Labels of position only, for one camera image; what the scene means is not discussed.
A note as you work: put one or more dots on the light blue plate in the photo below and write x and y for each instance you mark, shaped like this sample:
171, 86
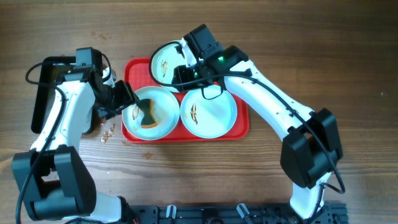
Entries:
208, 113
166, 111
166, 58

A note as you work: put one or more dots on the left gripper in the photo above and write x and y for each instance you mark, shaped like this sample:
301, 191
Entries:
125, 94

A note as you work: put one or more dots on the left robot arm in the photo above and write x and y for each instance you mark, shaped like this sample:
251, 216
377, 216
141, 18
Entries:
53, 181

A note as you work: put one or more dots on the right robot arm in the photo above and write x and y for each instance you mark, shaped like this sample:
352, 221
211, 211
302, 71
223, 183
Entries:
311, 146

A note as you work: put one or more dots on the red plastic tray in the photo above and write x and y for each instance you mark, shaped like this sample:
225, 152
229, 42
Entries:
136, 73

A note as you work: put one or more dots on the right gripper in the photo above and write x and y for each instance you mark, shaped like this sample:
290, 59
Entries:
179, 76

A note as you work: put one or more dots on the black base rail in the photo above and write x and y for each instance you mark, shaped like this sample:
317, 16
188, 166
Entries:
330, 213

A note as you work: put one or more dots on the black water tray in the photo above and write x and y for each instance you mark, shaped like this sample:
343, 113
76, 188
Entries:
50, 69

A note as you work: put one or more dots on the green orange sponge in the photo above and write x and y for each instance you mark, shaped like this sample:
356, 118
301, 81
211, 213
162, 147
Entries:
148, 120

